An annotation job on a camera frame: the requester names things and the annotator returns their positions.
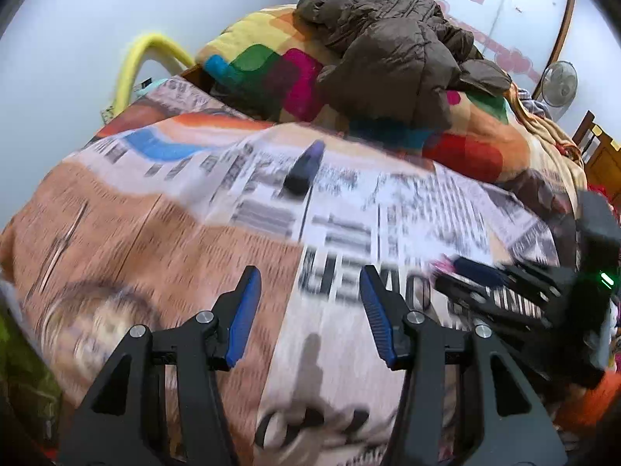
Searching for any yellow foam tube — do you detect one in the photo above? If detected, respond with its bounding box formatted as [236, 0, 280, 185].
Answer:
[111, 33, 196, 116]

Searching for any sliding wardrobe with hearts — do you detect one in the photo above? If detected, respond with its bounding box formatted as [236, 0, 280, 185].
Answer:
[435, 0, 575, 96]

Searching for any colourful checked blanket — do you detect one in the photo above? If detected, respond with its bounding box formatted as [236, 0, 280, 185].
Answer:
[196, 0, 586, 193]

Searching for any green leaf pattern bag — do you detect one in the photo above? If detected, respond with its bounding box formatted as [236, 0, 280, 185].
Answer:
[1, 306, 62, 447]

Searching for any white standing fan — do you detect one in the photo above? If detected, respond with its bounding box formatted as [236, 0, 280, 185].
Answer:
[540, 60, 578, 120]

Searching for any newspaper print quilt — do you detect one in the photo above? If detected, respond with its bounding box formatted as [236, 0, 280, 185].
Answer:
[1, 78, 563, 465]

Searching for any brown puffer jacket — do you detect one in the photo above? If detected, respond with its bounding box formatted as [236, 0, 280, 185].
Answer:
[296, 0, 512, 130]

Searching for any wooden headboard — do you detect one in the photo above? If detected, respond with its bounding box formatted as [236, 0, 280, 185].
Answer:
[572, 111, 620, 205]

